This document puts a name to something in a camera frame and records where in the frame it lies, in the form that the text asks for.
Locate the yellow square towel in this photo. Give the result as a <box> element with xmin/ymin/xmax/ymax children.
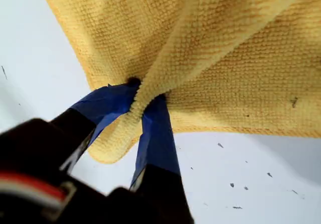
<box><xmin>37</xmin><ymin>0</ymin><xmax>321</xmax><ymax>164</ymax></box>

